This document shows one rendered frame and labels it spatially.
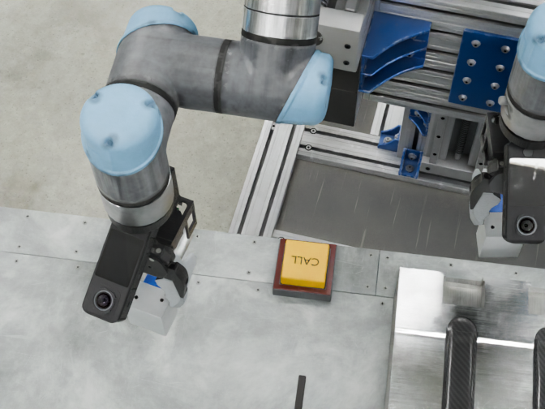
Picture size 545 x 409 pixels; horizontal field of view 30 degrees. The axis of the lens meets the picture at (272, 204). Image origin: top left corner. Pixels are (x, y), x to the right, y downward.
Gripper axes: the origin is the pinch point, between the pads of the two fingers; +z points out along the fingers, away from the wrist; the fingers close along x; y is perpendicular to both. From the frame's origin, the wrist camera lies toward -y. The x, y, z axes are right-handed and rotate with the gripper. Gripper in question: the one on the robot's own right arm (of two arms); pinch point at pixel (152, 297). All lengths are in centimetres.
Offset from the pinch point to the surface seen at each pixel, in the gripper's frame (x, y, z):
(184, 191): 34, 65, 95
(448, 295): -33.0, 17.8, 8.8
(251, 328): -9.7, 6.6, 15.0
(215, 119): 36, 87, 95
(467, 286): -34.9, 19.7, 8.2
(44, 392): 11.9, -11.8, 15.0
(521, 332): -42.9, 14.9, 6.1
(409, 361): -31.2, 6.3, 6.5
